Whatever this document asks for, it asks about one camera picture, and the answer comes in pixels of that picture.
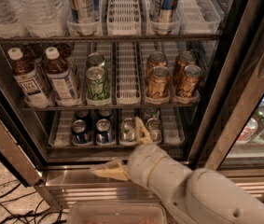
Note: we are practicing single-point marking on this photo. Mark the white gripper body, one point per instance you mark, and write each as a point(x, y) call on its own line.
point(141, 166)

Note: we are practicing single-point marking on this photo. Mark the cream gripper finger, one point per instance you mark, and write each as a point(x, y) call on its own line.
point(142, 133)
point(115, 169)

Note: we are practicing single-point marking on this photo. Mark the green silver 7up can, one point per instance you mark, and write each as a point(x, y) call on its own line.
point(128, 132)

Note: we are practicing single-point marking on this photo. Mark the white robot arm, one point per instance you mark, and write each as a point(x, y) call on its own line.
point(202, 196)

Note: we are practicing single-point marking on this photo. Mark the silver can front right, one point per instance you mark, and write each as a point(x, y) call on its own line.
point(154, 128)

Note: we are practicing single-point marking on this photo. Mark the silver can rear right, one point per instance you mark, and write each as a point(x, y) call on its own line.
point(151, 113)

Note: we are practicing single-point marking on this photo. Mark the blue pepsi can front right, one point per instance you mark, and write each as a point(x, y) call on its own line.
point(104, 132)

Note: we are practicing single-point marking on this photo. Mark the blue pepsi can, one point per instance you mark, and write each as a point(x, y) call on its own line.
point(84, 115)
point(80, 132)
point(108, 114)
point(104, 132)

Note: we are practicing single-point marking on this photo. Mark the blue pepsi can rear right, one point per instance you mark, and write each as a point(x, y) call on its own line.
point(108, 114)

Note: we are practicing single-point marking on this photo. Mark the blue pepsi can front left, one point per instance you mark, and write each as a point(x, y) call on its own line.
point(80, 132)

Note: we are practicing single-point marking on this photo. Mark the gold can front left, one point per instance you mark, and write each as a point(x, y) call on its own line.
point(158, 82)

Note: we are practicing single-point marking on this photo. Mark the gold can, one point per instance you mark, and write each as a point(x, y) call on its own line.
point(158, 82)
point(154, 59)
point(181, 61)
point(188, 83)

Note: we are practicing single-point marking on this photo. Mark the gold can front right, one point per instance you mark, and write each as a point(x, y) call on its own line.
point(188, 83)

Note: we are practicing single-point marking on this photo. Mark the blue pepsi can rear left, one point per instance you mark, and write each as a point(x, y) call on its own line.
point(84, 115)

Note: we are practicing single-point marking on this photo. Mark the green can front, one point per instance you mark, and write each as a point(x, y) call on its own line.
point(98, 91)

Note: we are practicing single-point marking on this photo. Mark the gold can rear left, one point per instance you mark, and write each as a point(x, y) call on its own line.
point(154, 59)

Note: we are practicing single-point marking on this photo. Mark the gold can rear right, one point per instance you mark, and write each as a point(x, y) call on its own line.
point(181, 61)

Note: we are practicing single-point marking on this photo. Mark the green can rear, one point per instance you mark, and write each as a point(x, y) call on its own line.
point(95, 59)

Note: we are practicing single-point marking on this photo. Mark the stainless steel fridge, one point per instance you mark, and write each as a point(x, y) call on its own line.
point(227, 39)

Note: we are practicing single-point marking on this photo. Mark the red can behind glass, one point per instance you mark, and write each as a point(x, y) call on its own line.
point(249, 129)

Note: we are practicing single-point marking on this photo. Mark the open fridge door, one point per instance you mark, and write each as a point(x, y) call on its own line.
point(18, 164)

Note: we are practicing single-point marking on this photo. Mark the tall silver blue can right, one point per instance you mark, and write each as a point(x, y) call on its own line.
point(161, 14)

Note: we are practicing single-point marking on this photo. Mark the tall silver blue can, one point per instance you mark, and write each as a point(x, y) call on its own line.
point(161, 14)
point(86, 14)

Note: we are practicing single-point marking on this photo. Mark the tall silver blue can left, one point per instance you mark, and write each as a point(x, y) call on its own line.
point(86, 14)

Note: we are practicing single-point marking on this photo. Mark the clear plastic bin left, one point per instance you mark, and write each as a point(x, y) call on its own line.
point(116, 213)

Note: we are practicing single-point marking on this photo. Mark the tea bottle front right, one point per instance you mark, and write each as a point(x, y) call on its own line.
point(61, 76)

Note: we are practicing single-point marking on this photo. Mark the tea bottle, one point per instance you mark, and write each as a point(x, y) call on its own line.
point(30, 78)
point(65, 51)
point(61, 76)
point(33, 53)

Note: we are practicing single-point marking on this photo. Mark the tea bottle rear right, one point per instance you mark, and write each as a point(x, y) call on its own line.
point(65, 51)

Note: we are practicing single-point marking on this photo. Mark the tea bottle front left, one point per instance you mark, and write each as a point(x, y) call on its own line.
point(30, 78)

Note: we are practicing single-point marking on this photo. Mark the tea bottle rear left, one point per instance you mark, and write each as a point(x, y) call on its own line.
point(33, 53)

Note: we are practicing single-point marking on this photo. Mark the water bottle right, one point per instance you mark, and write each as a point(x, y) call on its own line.
point(42, 18)

